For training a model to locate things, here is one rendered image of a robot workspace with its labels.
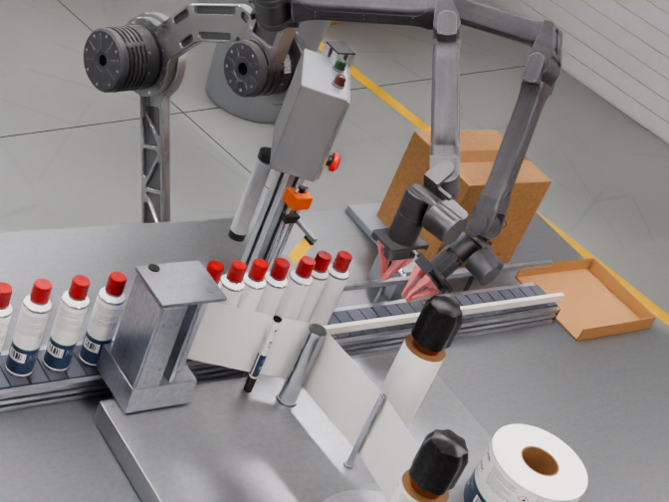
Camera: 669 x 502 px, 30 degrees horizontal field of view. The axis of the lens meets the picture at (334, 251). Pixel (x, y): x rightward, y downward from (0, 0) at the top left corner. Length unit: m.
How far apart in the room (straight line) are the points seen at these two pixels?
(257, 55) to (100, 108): 2.09
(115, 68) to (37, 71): 1.81
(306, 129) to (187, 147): 2.67
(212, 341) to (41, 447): 0.39
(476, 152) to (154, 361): 1.24
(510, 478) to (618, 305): 1.20
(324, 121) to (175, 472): 0.70
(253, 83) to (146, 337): 1.01
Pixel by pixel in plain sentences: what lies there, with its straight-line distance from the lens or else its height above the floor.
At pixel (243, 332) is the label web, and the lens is 2.43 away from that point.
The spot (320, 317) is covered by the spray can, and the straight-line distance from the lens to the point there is 2.70.
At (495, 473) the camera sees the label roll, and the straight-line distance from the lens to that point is 2.42.
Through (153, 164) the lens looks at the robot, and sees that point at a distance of 3.64.
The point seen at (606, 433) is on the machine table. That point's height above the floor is 0.83.
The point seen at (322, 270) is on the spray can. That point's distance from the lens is 2.61.
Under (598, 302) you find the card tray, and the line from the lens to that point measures 3.47.
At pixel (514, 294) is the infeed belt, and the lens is 3.21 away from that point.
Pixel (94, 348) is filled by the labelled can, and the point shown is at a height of 0.93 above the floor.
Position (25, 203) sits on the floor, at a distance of 4.41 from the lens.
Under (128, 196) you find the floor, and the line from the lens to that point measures 4.61.
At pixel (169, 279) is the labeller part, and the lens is 2.27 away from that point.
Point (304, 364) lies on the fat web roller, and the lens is 2.45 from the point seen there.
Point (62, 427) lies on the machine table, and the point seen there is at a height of 0.83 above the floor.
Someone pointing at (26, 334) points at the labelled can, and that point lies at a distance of 2.31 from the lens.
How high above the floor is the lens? 2.45
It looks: 31 degrees down
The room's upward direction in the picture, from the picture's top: 24 degrees clockwise
